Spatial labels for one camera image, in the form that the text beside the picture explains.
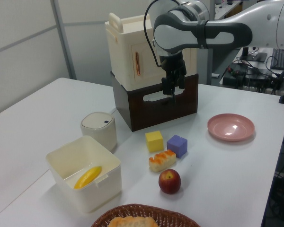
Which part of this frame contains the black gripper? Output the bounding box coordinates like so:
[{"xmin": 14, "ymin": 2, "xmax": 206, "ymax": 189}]
[{"xmin": 159, "ymin": 52, "xmax": 187, "ymax": 104}]

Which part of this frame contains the toy bread with orange topping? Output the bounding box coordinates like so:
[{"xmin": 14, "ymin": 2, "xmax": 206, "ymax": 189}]
[{"xmin": 148, "ymin": 149, "xmax": 177, "ymax": 173}]

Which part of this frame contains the brown wicker basket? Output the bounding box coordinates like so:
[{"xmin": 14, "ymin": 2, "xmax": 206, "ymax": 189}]
[{"xmin": 90, "ymin": 203, "xmax": 201, "ymax": 227}]

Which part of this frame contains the pale toy bread loaf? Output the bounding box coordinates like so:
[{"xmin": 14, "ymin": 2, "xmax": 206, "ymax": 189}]
[{"xmin": 108, "ymin": 216, "xmax": 160, "ymax": 227}]

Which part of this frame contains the dark brown wooden crate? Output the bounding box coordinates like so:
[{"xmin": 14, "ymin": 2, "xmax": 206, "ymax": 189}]
[{"xmin": 110, "ymin": 70, "xmax": 200, "ymax": 132}]

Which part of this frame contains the cream plastic crate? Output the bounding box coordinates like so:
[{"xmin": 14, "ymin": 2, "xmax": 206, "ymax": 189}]
[{"xmin": 105, "ymin": 13, "xmax": 197, "ymax": 91}]

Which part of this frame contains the purple foam cube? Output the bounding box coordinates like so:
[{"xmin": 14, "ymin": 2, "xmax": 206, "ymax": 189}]
[{"xmin": 166, "ymin": 134, "xmax": 188, "ymax": 159}]

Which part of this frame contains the yellow foam cube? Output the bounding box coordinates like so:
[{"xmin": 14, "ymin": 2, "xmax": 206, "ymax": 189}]
[{"xmin": 145, "ymin": 130, "xmax": 164, "ymax": 153}]

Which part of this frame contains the pink plastic plate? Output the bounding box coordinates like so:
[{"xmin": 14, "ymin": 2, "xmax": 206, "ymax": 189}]
[{"xmin": 207, "ymin": 113, "xmax": 256, "ymax": 142}]

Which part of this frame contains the black monitor stand base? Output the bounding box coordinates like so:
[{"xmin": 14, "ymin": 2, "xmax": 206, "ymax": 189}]
[{"xmin": 239, "ymin": 47, "xmax": 268, "ymax": 63}]

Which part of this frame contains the small white lidded bin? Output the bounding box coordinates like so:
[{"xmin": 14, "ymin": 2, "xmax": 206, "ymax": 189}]
[{"xmin": 80, "ymin": 112, "xmax": 116, "ymax": 152}]

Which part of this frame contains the wooden background desk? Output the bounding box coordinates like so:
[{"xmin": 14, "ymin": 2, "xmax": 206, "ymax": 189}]
[{"xmin": 214, "ymin": 0, "xmax": 243, "ymax": 21}]

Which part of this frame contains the red toy apple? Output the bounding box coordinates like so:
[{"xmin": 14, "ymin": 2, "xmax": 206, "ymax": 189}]
[{"xmin": 158, "ymin": 169, "xmax": 182, "ymax": 195}]

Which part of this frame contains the black computer keyboard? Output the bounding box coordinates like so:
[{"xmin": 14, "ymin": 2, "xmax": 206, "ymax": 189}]
[{"xmin": 270, "ymin": 48, "xmax": 284, "ymax": 71}]

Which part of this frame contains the yellow toy banana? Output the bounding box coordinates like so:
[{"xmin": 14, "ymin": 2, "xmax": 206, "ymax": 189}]
[{"xmin": 73, "ymin": 166, "xmax": 103, "ymax": 190}]

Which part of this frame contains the white open plastic box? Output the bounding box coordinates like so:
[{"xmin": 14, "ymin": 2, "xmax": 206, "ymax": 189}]
[{"xmin": 45, "ymin": 135, "xmax": 123, "ymax": 214}]

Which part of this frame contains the black electronics box with cables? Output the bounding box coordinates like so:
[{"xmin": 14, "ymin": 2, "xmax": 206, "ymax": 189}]
[{"xmin": 222, "ymin": 61, "xmax": 273, "ymax": 90}]

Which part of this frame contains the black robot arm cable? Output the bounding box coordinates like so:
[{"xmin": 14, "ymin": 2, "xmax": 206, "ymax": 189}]
[{"xmin": 143, "ymin": 0, "xmax": 178, "ymax": 69}]

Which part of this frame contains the grey partition frame post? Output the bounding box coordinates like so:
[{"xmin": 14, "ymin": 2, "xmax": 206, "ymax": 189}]
[{"xmin": 52, "ymin": 0, "xmax": 77, "ymax": 80}]

